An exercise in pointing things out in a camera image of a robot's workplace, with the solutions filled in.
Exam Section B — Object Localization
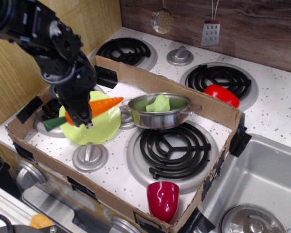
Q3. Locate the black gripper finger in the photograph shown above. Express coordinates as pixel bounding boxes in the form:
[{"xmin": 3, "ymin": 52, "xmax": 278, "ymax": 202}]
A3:
[{"xmin": 65, "ymin": 92, "xmax": 93, "ymax": 128}]

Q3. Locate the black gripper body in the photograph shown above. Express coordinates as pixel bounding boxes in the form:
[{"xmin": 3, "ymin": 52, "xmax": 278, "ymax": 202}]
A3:
[{"xmin": 40, "ymin": 51, "xmax": 97, "ymax": 107}]

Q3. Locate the orange toy carrot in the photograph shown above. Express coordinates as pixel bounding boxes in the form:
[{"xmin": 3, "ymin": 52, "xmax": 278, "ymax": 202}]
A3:
[{"xmin": 43, "ymin": 97, "xmax": 124, "ymax": 132}]

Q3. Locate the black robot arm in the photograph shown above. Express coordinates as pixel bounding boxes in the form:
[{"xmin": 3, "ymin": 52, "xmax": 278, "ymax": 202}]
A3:
[{"xmin": 0, "ymin": 0, "xmax": 97, "ymax": 128}]

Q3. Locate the light green plastic plate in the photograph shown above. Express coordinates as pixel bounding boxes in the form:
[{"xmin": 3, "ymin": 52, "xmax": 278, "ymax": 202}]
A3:
[{"xmin": 60, "ymin": 104, "xmax": 121, "ymax": 145}]

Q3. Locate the front left black burner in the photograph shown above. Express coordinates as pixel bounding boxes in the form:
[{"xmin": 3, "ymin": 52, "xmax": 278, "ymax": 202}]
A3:
[{"xmin": 33, "ymin": 84, "xmax": 105, "ymax": 138}]

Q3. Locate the black burner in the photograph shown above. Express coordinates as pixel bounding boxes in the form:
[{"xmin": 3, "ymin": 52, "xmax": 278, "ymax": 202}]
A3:
[
  {"xmin": 179, "ymin": 62, "xmax": 259, "ymax": 111},
  {"xmin": 127, "ymin": 121, "xmax": 219, "ymax": 194},
  {"xmin": 33, "ymin": 84, "xmax": 105, "ymax": 138},
  {"xmin": 91, "ymin": 37, "xmax": 158, "ymax": 71}
]

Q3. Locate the middle silver stove knob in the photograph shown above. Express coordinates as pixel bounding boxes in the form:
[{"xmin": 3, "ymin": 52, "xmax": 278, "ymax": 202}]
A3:
[{"xmin": 119, "ymin": 106, "xmax": 136, "ymax": 130}]

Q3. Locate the silver stove knob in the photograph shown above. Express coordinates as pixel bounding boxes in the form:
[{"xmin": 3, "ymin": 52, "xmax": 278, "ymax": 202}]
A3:
[
  {"xmin": 119, "ymin": 106, "xmax": 136, "ymax": 130},
  {"xmin": 72, "ymin": 142, "xmax": 109, "ymax": 173},
  {"xmin": 166, "ymin": 46, "xmax": 194, "ymax": 67}
]

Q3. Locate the front silver stove knob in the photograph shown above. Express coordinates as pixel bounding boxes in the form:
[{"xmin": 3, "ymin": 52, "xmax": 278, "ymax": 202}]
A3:
[{"xmin": 72, "ymin": 142, "xmax": 109, "ymax": 173}]

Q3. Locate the back left black burner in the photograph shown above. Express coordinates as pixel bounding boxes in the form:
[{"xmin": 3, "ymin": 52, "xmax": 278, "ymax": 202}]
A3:
[{"xmin": 91, "ymin": 37, "xmax": 158, "ymax": 71}]

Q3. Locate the brown cardboard fence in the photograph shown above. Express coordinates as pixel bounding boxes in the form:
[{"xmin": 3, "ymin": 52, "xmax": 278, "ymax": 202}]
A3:
[{"xmin": 6, "ymin": 56, "xmax": 244, "ymax": 233}]

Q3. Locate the small steel pot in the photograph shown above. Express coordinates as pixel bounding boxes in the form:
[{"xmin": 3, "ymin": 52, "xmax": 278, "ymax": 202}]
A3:
[{"xmin": 128, "ymin": 93, "xmax": 202, "ymax": 130}]

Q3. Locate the light green toy broccoli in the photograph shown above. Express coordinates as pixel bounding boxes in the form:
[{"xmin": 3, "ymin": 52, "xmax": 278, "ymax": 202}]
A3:
[{"xmin": 145, "ymin": 94, "xmax": 171, "ymax": 112}]

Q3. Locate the left silver oven knob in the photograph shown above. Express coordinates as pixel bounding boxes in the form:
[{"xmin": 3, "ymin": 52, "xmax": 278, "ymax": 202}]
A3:
[{"xmin": 16, "ymin": 160, "xmax": 47, "ymax": 190}]

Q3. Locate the silver oven knob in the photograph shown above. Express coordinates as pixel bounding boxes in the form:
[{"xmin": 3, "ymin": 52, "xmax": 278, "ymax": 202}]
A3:
[
  {"xmin": 109, "ymin": 216, "xmax": 140, "ymax": 233},
  {"xmin": 16, "ymin": 160, "xmax": 47, "ymax": 190}
]

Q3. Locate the hanging perforated metal ladle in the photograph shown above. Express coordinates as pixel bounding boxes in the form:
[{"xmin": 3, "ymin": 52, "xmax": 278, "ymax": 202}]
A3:
[{"xmin": 151, "ymin": 0, "xmax": 174, "ymax": 34}]

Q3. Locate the back silver stove knob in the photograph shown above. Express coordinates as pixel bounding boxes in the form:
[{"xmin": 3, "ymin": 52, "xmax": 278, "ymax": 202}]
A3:
[{"xmin": 166, "ymin": 46, "xmax": 194, "ymax": 67}]

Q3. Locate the front right black burner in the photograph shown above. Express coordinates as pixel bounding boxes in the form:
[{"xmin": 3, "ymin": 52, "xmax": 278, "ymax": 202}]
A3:
[{"xmin": 127, "ymin": 121, "xmax": 219, "ymax": 194}]

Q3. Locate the orange object bottom left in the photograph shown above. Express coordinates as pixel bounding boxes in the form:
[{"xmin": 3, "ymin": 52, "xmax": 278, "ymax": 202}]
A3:
[{"xmin": 29, "ymin": 214, "xmax": 54, "ymax": 229}]

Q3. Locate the dark red plastic cup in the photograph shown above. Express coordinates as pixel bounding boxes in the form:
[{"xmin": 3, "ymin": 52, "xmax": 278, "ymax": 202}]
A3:
[{"xmin": 146, "ymin": 181, "xmax": 179, "ymax": 223}]

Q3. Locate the lower silver oven knob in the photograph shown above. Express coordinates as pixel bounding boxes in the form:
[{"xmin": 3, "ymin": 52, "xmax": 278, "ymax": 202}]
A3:
[{"xmin": 109, "ymin": 216, "xmax": 140, "ymax": 233}]

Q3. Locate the back right black burner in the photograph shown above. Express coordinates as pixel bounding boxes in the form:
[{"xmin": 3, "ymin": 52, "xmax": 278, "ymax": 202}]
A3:
[{"xmin": 179, "ymin": 62, "xmax": 259, "ymax": 111}]

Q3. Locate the red toy pepper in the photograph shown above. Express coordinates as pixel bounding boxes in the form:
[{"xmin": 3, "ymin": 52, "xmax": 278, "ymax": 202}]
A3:
[{"xmin": 204, "ymin": 84, "xmax": 240, "ymax": 108}]

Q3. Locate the hanging slotted metal spatula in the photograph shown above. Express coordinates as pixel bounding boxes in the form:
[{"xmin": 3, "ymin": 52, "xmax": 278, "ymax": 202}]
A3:
[{"xmin": 201, "ymin": 0, "xmax": 221, "ymax": 47}]

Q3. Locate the silver sink basin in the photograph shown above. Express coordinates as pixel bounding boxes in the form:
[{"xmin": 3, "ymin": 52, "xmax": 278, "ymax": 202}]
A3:
[{"xmin": 202, "ymin": 134, "xmax": 291, "ymax": 233}]

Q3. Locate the steel pot lid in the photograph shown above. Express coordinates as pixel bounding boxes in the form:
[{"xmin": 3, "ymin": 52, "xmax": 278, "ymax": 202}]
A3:
[{"xmin": 218, "ymin": 204, "xmax": 287, "ymax": 233}]

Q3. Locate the black cable bottom left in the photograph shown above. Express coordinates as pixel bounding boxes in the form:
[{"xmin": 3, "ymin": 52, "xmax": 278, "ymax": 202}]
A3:
[{"xmin": 0, "ymin": 212, "xmax": 16, "ymax": 233}]

